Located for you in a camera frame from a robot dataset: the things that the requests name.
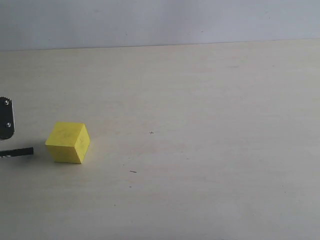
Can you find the yellow foam cube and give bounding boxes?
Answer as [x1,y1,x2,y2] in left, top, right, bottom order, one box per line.
[45,122,90,164]

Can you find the black and white marker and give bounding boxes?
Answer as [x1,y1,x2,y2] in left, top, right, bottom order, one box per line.
[0,147,34,158]

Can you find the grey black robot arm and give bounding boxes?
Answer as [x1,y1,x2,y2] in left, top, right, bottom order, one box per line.
[0,96,15,141]

